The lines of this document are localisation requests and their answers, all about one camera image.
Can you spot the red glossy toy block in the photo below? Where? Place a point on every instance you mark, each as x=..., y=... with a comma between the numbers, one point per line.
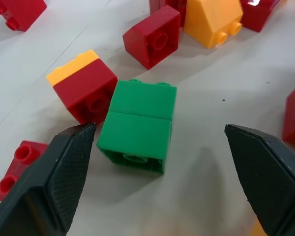
x=258, y=12

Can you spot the yellow object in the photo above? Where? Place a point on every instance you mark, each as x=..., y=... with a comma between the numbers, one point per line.
x=256, y=229

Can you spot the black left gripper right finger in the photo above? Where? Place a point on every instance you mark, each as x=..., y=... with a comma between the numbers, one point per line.
x=265, y=177

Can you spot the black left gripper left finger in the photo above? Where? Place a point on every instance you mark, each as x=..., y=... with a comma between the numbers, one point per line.
x=39, y=186

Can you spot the yellow sloped toy block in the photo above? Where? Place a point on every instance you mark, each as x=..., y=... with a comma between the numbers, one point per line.
x=211, y=19

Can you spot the red and yellow stacked block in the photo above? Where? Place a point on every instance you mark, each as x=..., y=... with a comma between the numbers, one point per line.
x=83, y=86

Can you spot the red hollow toy block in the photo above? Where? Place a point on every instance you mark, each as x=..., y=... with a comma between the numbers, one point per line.
x=152, y=37

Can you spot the red studded toy block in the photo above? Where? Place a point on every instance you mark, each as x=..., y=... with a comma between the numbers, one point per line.
x=17, y=12
x=17, y=167

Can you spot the green stacked toy block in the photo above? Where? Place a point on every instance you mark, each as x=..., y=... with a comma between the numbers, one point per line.
x=137, y=123

